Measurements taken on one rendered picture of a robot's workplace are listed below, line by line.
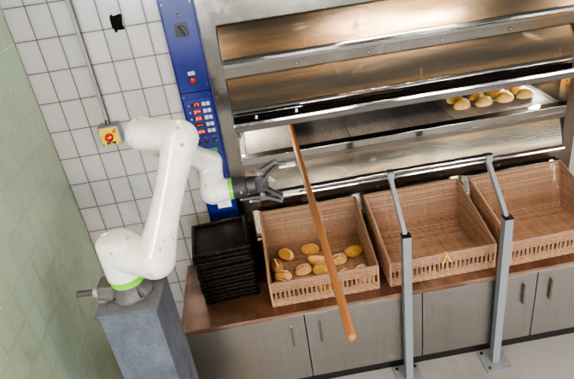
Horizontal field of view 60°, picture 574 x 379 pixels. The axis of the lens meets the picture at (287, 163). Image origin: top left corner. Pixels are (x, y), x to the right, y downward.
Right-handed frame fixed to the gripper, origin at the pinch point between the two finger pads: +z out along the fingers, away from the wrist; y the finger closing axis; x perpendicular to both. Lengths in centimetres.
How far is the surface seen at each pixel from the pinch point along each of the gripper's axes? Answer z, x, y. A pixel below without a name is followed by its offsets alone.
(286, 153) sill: 0, -55, 15
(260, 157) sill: -14, -55, 15
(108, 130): -84, -47, -17
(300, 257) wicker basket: -1, -40, 74
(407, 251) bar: 46, 5, 45
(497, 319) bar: 93, 4, 100
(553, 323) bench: 128, -2, 117
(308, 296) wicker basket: -1, -6, 71
